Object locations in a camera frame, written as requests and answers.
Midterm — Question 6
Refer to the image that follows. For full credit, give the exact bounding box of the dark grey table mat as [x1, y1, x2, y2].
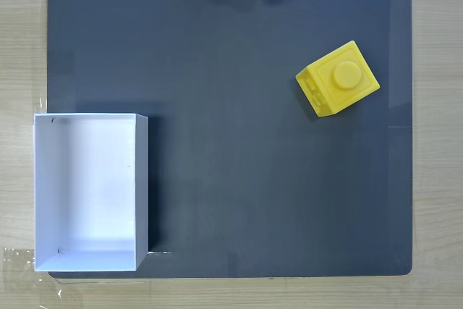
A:
[46, 0, 414, 280]

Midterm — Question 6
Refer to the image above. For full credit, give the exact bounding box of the yellow toy block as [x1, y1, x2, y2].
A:
[295, 40, 381, 119]

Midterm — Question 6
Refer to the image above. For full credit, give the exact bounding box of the white open cardboard box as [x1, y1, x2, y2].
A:
[33, 113, 150, 273]

